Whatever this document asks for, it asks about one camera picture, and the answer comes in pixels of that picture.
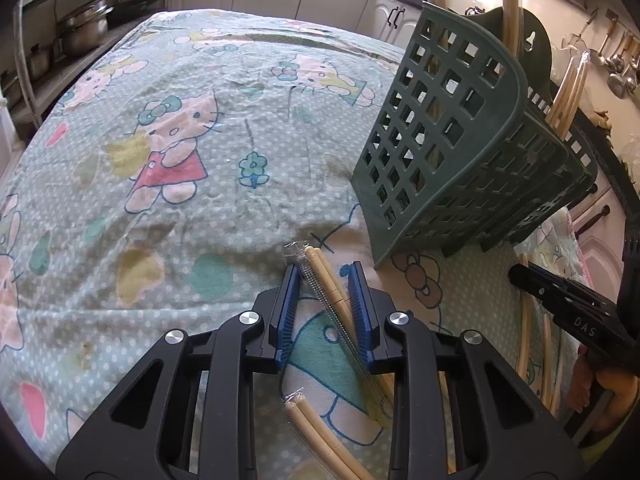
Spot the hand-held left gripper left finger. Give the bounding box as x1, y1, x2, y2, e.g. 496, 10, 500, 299
55, 262, 302, 480

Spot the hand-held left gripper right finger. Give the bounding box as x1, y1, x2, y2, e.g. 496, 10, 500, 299
348, 261, 586, 480

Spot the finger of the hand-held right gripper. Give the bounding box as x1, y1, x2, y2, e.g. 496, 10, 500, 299
508, 262, 601, 322

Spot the pile of bamboo chopsticks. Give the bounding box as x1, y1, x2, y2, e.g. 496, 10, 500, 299
515, 252, 568, 418

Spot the bamboo chopstick pair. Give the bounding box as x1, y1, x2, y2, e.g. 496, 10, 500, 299
284, 241, 398, 428
281, 389, 376, 480

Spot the green plastic utensil basket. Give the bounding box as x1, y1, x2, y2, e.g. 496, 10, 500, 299
350, 2, 598, 267

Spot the bunch of bamboo chopsticks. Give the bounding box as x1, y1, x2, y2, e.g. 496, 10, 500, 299
422, 0, 592, 138

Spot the row of hanging metal utensils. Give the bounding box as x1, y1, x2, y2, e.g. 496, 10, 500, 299
562, 7, 640, 100

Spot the person's right hand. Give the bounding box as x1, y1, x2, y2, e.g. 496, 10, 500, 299
569, 352, 640, 436

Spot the cartoon cat printed tablecloth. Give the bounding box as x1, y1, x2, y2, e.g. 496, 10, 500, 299
0, 7, 591, 480

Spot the black frying pan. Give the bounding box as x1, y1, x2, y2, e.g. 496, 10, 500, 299
107, 0, 176, 26

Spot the large stainless steel pot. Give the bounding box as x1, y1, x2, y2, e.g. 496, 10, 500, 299
55, 0, 113, 58

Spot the small steel pot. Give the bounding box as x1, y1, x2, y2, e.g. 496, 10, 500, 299
25, 42, 56, 81

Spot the metal shelf rack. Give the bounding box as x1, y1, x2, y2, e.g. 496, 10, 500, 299
12, 0, 176, 131

